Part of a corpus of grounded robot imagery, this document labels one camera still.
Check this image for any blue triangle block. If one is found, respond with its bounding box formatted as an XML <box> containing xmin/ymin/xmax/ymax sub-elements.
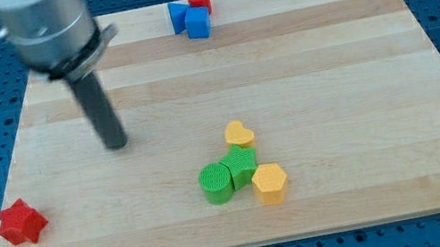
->
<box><xmin>167</xmin><ymin>2</ymin><xmax>190</xmax><ymax>35</ymax></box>

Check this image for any yellow hexagon block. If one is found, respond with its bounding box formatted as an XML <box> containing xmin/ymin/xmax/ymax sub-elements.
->
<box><xmin>251</xmin><ymin>162</ymin><xmax>288</xmax><ymax>206</ymax></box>

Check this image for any green cylinder block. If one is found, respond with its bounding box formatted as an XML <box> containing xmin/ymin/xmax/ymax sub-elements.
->
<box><xmin>199</xmin><ymin>163</ymin><xmax>234</xmax><ymax>205</ymax></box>

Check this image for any yellow heart block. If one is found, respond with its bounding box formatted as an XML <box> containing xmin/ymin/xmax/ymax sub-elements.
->
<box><xmin>224</xmin><ymin>120</ymin><xmax>256</xmax><ymax>148</ymax></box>

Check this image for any green star block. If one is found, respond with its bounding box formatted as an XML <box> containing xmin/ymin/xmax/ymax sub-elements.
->
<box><xmin>219</xmin><ymin>144</ymin><xmax>258</xmax><ymax>191</ymax></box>

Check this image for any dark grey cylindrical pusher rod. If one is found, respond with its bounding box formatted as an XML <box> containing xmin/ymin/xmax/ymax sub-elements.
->
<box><xmin>67</xmin><ymin>72</ymin><xmax>128</xmax><ymax>150</ymax></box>

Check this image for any red star block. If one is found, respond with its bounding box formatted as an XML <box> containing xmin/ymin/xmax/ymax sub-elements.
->
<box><xmin>0</xmin><ymin>198</ymin><xmax>48</xmax><ymax>245</ymax></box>

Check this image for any blue cube block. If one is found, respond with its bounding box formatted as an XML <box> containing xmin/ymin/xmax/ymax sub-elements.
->
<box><xmin>184</xmin><ymin>6</ymin><xmax>211</xmax><ymax>39</ymax></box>

